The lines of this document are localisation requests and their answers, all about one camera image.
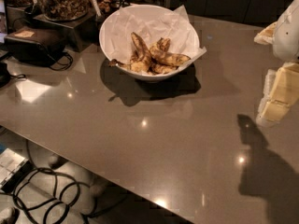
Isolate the white box on floor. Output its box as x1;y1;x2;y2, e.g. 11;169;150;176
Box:
0;148;30;193

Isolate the glass jar of nuts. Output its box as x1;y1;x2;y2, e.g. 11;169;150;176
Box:
37;0;89;21

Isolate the dark metal stand box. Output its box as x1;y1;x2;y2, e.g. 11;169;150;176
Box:
34;9;99;52

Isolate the overripe banana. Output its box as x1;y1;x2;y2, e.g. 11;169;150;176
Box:
150;63;176;74
149;38;191;66
108;32;151;73

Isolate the white ceramic bowl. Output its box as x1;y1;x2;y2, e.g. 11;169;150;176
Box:
98;4;201;82

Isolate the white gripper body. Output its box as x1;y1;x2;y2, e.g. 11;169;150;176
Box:
273;0;299;63

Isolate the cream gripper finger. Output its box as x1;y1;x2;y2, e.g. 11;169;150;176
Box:
256;63;299;127
254;22;277;45

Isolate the black cable on floor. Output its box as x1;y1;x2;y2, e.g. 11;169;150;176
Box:
0;140;125;224

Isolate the black device with label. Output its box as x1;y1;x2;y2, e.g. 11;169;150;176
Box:
4;26;66;67

